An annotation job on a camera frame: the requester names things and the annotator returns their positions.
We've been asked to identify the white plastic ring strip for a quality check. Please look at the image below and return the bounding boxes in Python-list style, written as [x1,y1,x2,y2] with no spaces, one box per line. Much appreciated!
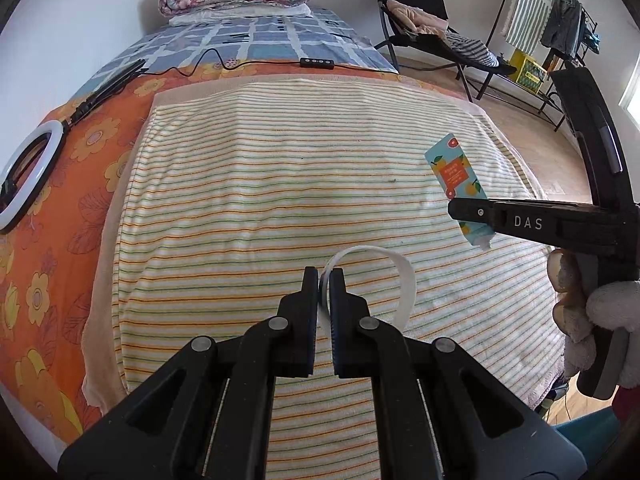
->
[320,245,416,333]

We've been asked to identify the yellow crate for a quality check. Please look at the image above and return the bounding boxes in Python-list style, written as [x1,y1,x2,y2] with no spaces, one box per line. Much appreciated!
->
[509,50,548,95]

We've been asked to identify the white and blue printed tube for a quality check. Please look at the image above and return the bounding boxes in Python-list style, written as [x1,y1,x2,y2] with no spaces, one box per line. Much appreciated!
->
[424,132,496,251]

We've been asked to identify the white ring light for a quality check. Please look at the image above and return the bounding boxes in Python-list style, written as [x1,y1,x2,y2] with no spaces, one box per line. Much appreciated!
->
[0,60,148,235]

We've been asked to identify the window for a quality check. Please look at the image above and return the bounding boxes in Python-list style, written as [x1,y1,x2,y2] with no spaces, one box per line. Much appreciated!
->
[617,75,640,111]

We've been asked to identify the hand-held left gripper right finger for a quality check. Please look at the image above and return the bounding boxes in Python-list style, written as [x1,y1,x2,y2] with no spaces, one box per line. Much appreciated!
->
[327,268,587,480]

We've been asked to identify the green striped cloth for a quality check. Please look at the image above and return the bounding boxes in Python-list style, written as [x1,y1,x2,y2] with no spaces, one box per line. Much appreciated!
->
[502,0,561,50]

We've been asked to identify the striped towel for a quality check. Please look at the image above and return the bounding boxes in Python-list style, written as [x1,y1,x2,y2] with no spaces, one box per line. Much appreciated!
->
[82,77,568,480]

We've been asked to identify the teal bin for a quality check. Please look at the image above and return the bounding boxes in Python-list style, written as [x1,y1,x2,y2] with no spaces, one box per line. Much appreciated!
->
[555,405,631,466]

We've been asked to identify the black cable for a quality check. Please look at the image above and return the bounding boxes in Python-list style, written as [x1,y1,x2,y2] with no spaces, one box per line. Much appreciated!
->
[145,49,303,78]

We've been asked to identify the black drying rack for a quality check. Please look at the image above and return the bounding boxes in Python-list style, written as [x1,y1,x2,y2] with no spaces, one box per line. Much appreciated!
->
[477,0,601,133]

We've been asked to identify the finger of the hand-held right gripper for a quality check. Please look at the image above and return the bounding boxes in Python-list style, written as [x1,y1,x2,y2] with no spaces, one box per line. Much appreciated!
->
[448,199,506,233]

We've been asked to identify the dark grey garment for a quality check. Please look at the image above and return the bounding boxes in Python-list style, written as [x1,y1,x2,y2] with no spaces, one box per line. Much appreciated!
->
[540,0,583,58]

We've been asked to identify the beige garment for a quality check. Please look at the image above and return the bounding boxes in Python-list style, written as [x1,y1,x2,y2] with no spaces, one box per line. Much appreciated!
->
[387,0,449,36]

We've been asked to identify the striped garment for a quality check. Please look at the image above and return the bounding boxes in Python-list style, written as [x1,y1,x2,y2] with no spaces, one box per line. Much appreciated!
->
[445,32,501,68]

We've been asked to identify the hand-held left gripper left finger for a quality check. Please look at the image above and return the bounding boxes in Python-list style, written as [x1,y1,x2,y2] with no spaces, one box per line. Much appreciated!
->
[57,266,320,480]

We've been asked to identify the orange floral bedsheet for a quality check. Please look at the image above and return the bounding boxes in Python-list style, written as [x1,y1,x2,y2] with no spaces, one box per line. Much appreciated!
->
[0,62,481,446]

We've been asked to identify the person's right hand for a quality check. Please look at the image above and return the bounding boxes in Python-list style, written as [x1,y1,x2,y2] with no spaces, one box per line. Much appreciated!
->
[547,249,640,377]

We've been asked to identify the blue checked blanket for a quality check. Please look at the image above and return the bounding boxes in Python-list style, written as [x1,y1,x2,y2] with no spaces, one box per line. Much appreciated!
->
[90,7,401,81]

